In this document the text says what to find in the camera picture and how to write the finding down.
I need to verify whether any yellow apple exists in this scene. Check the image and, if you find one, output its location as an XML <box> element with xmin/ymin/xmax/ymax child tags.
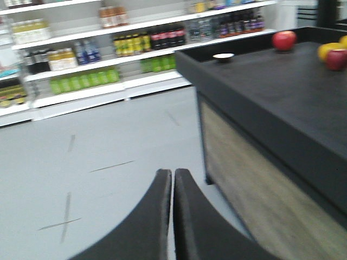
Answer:
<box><xmin>339</xmin><ymin>35</ymin><xmax>347</xmax><ymax>49</ymax></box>
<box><xmin>317</xmin><ymin>42</ymin><xmax>344</xmax><ymax>62</ymax></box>

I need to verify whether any lone red apple far left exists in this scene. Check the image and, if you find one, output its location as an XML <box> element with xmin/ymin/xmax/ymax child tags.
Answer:
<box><xmin>272</xmin><ymin>31</ymin><xmax>297</xmax><ymax>51</ymax></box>

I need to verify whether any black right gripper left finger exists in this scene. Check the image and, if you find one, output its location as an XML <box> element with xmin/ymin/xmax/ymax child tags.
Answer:
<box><xmin>72</xmin><ymin>169</ymin><xmax>172</xmax><ymax>259</ymax></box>

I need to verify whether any yellow apple front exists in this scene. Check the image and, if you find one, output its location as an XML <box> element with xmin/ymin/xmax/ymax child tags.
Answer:
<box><xmin>317</xmin><ymin>42</ymin><xmax>344</xmax><ymax>62</ymax></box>

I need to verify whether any small white dish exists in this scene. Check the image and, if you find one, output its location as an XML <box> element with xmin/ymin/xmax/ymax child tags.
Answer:
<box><xmin>213</xmin><ymin>53</ymin><xmax>235</xmax><ymax>63</ymax></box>

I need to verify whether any small red apple front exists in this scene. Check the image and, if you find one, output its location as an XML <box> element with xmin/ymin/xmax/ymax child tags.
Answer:
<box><xmin>325</xmin><ymin>49</ymin><xmax>346</xmax><ymax>71</ymax></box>

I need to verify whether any black wooden produce stand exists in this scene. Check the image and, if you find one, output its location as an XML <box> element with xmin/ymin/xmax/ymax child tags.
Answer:
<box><xmin>175</xmin><ymin>27</ymin><xmax>346</xmax><ymax>259</ymax></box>

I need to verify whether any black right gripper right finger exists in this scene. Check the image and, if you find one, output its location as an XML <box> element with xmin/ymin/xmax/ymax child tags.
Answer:
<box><xmin>173</xmin><ymin>168</ymin><xmax>276</xmax><ymax>259</ymax></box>

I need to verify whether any yellow apple back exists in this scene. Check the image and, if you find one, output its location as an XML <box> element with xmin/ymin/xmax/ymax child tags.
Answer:
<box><xmin>339</xmin><ymin>35</ymin><xmax>347</xmax><ymax>49</ymax></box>

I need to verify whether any white store shelf unit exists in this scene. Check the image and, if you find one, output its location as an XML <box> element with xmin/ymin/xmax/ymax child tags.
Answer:
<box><xmin>1</xmin><ymin>1</ymin><xmax>278</xmax><ymax>126</ymax></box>

